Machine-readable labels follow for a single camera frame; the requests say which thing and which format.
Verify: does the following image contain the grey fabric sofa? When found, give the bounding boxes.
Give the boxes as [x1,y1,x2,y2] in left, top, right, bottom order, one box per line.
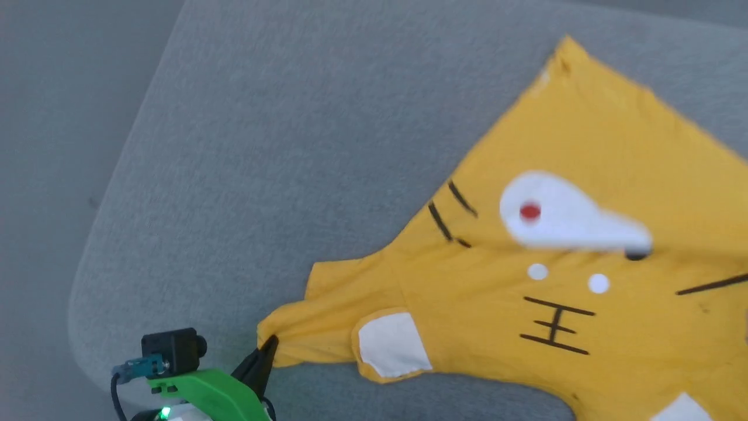
[67,0,748,421]

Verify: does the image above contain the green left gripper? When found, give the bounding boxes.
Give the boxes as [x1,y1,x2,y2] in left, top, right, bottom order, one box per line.
[133,335,280,421]

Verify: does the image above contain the left teal-plug black cable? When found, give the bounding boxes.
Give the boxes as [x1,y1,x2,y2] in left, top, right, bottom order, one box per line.
[110,353,169,421]

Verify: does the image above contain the yellow cat-face t-shirt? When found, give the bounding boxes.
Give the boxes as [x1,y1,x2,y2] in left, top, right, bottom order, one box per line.
[257,35,748,421]

